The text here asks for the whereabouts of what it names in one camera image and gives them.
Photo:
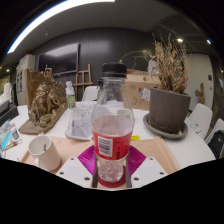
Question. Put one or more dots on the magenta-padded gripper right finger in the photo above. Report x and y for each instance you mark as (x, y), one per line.
(148, 170)

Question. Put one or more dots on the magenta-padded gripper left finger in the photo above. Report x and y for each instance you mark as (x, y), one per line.
(75, 171)

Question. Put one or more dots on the clear red-labelled drink bottle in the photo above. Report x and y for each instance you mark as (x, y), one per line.
(112, 133)

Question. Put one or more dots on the light wooden drawing board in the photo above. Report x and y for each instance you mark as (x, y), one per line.
(160, 150)
(71, 145)

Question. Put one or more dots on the white ceramic mug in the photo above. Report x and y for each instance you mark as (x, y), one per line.
(45, 156)

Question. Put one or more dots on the yellow sticky note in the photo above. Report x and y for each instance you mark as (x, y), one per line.
(135, 138)

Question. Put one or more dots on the metal spoon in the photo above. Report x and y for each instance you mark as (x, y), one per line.
(44, 147)

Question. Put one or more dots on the grey plant saucer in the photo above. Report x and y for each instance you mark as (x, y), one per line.
(166, 135)

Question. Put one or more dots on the printed newspaper sheet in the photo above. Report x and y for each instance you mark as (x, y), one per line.
(80, 123)

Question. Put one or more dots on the small white cup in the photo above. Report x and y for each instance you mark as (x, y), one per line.
(125, 113)

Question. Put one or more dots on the dry plant in grey pot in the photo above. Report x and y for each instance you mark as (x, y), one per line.
(168, 110)

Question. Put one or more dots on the wooden paint brush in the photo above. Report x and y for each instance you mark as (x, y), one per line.
(13, 145)

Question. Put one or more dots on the brown relief sculpture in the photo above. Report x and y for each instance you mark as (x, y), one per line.
(46, 103)

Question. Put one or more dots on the black backpack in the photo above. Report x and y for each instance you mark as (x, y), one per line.
(217, 143)

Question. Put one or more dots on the brown cardboard box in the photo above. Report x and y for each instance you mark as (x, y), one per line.
(135, 95)

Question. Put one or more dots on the colourful painted book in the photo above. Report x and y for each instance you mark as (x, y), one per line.
(7, 135)

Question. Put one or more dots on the black flat boxes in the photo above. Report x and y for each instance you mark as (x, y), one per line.
(8, 113)

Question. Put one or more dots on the wooden easel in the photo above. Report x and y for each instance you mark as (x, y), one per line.
(83, 83)

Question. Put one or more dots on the wooden figure statue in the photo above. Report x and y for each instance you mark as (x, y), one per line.
(200, 93)

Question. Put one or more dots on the white plaster cast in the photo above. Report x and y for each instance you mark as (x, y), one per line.
(6, 93)

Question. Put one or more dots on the white display board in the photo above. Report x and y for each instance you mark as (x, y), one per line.
(23, 80)

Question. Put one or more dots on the ceiling spot lights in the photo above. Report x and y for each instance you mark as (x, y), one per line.
(180, 40)

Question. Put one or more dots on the long ceiling strip light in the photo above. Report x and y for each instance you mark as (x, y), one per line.
(50, 11)

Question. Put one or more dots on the black wall screen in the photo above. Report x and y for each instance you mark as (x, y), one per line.
(60, 58)

